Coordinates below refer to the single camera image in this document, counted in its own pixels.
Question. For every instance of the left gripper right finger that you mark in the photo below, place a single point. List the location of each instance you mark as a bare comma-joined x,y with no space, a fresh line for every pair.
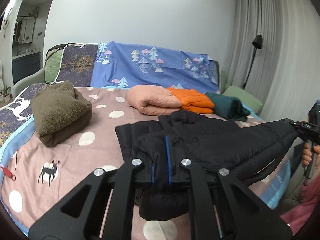
220,206

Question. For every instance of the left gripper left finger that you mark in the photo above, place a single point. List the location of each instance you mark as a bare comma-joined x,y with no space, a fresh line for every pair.
99,207

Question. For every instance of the black puffer jacket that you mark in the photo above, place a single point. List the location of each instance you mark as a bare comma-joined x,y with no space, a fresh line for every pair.
249,153

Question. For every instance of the pink sweater right forearm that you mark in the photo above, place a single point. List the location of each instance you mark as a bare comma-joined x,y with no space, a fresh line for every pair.
309,198

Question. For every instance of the person's right hand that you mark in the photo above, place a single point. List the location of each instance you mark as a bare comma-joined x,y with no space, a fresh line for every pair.
307,155

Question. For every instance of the pink dotted bed cover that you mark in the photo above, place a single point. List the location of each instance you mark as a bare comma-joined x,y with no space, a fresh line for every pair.
45,175

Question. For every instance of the grey curtain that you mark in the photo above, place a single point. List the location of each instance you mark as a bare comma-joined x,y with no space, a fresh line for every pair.
285,73

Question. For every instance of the dark teal folded garment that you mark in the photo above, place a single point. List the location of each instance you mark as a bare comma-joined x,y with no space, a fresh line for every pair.
228,107

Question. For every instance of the red key tag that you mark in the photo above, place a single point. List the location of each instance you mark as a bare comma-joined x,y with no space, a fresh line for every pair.
7,172

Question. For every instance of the black floor lamp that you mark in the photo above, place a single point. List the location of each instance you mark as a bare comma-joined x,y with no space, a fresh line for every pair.
257,45

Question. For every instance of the brown fleece folded garment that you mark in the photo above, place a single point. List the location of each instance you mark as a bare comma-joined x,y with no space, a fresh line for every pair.
59,111

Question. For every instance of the orange folded puffer jacket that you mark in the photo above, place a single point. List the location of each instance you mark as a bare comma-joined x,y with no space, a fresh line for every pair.
193,100

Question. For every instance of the peach folded quilted jacket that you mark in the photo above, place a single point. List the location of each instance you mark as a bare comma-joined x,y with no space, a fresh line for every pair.
153,100

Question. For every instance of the green striped cushion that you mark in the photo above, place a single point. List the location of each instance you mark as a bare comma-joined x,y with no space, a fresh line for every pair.
52,62

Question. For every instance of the dark tree-print blanket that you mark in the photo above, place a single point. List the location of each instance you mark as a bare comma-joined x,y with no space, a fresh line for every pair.
77,64

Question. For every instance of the blue tree-print sheet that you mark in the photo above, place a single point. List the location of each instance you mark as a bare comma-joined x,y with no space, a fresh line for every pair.
127,65

